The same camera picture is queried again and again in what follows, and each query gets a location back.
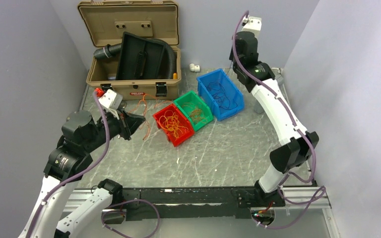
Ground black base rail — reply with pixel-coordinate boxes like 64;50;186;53
103;186;285;221

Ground white pipe fitting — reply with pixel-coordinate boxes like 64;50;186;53
189;63;200;72

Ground black tray in toolbox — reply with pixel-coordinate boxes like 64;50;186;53
116;32;165;80

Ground red plastic bin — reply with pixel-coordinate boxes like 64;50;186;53
152;104;195;147

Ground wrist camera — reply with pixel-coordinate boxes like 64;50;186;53
94;88;123;119
241;15;262;35

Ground black corrugated hose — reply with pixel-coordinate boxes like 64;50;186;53
93;39;177;80

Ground grey plastic case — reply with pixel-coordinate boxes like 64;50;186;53
254;74;284;114

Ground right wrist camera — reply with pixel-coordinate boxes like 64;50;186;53
241;15;262;35

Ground yellow wires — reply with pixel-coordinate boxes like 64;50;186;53
159;110;190;139

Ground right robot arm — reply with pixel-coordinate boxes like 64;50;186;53
230;31;318;206

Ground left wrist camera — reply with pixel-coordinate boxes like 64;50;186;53
94;88;123;119

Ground orange wires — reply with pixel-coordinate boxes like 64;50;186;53
181;102;209;124

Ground blue plastic bin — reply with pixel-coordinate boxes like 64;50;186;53
196;69;245;121

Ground purple wires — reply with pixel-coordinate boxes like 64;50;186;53
205;81;239;111

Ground tan open toolbox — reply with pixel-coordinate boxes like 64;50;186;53
77;0;182;100

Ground green plastic bin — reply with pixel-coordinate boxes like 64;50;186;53
173;91;214;131

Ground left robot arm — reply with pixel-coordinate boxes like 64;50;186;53
19;110;146;238

